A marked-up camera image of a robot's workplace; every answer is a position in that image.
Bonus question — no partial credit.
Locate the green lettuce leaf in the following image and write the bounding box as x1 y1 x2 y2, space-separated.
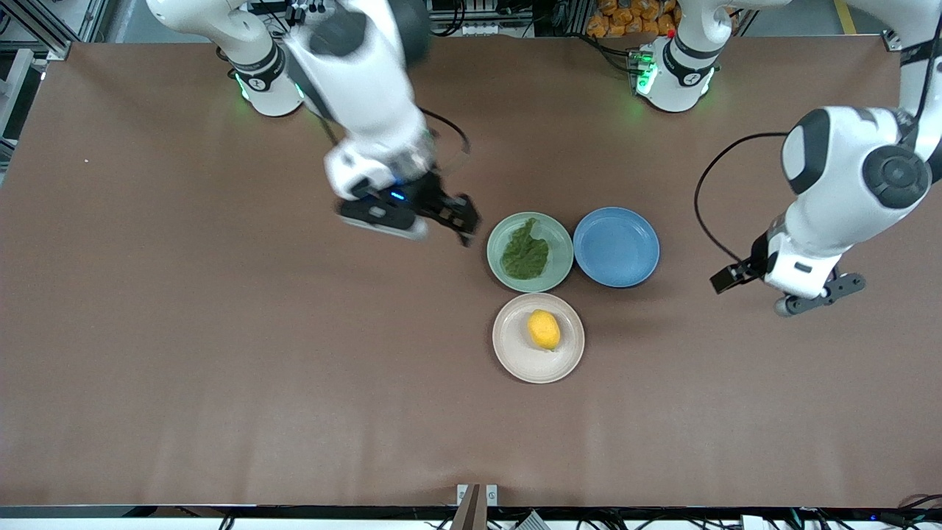
500 218 550 280

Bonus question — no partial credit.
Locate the yellow lemon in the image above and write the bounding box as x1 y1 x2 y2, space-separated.
527 309 562 352

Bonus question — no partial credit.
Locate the mint green plate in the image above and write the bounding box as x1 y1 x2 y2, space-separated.
486 212 574 293

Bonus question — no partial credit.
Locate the blue plate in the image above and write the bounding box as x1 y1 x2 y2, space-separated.
573 207 661 289

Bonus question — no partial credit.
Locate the beige plate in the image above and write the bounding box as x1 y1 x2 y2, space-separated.
492 292 586 384

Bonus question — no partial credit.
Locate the bag of orange items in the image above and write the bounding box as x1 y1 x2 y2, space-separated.
587 0 681 38

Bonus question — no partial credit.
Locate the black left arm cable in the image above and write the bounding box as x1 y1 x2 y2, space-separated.
694 132 790 267

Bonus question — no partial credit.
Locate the metal table bracket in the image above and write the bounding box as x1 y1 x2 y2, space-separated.
456 484 499 509

